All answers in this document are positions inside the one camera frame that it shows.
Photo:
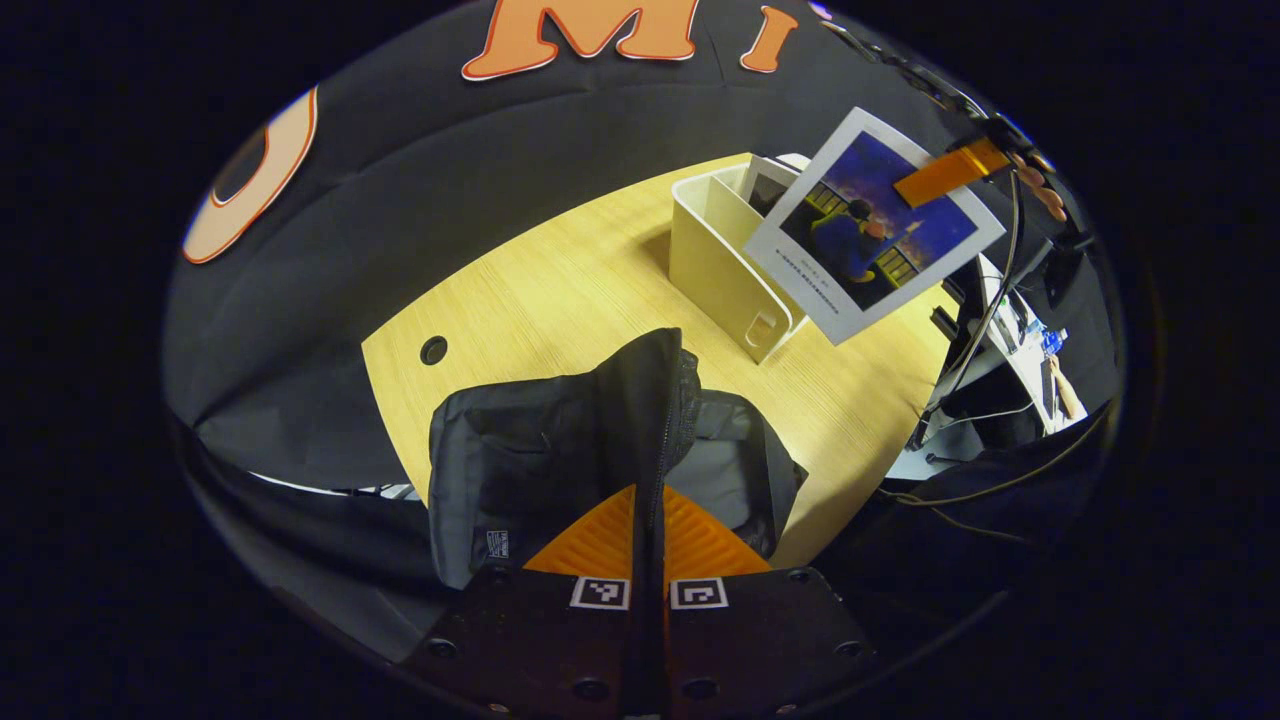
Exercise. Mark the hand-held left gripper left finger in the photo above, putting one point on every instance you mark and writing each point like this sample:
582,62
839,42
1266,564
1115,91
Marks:
540,640

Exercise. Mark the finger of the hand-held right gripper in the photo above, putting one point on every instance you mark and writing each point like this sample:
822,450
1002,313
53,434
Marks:
950,172

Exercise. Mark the white-bordered blue picture book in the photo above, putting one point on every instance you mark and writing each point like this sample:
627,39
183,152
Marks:
860,240

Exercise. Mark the white desk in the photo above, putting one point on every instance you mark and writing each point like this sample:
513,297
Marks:
1020,365

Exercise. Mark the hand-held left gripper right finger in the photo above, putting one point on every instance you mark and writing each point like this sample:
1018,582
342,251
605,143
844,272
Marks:
760,640

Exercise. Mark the black schoolbag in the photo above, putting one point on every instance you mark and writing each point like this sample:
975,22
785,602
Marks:
540,440

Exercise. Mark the white plastic bookshelf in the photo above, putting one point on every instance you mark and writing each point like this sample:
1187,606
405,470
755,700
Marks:
710,260

